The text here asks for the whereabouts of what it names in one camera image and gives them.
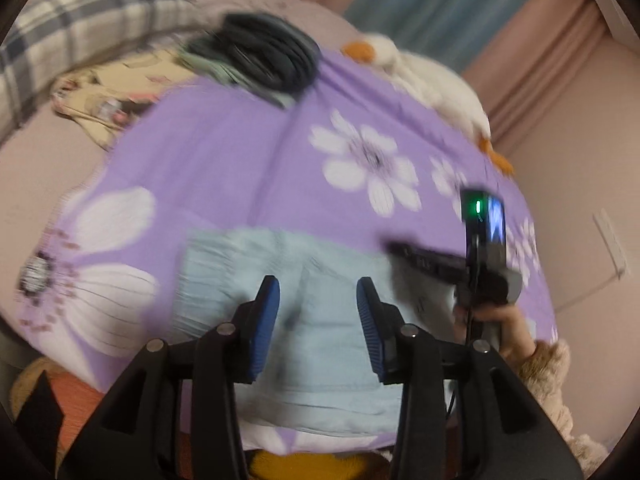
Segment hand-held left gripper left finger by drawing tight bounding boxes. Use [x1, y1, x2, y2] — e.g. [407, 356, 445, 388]
[60, 275, 282, 480]

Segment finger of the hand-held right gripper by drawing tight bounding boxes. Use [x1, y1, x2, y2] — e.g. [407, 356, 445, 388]
[385, 240, 471, 286]

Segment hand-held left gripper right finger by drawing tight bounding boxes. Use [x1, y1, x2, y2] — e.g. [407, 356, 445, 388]
[356, 276, 583, 480]

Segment light blue strawberry pants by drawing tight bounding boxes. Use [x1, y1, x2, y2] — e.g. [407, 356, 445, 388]
[172, 227, 461, 436]

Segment person's right forearm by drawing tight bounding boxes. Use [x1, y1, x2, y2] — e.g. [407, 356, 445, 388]
[512, 340, 611, 466]

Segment person's right hand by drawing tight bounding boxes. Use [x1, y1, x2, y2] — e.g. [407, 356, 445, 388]
[452, 302, 537, 361]

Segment yellow plush toy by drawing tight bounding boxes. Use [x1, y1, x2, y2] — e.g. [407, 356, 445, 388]
[247, 450, 396, 480]

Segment white goose plush toy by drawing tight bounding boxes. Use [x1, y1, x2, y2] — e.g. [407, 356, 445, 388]
[341, 32, 516, 177]

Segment purple floral blanket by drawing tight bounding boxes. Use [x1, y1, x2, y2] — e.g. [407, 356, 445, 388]
[15, 52, 558, 453]

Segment orange object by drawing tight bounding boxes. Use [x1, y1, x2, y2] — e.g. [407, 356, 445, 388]
[10, 357, 108, 466]

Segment blue curtain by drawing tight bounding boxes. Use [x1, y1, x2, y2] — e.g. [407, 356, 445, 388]
[345, 0, 556, 73]

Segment folded dark jeans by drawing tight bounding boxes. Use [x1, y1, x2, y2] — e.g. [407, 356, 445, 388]
[215, 12, 321, 96]

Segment folded green cloth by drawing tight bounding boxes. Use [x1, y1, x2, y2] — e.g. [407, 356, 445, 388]
[177, 35, 296, 108]

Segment pink bed sheet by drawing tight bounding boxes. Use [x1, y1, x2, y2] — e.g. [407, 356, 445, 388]
[0, 105, 116, 321]

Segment yellow cartoon printed cloth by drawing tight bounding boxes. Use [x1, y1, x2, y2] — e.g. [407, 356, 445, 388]
[50, 50, 201, 151]

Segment plaid pillow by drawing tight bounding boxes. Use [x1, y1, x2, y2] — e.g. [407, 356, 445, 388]
[0, 0, 221, 136]

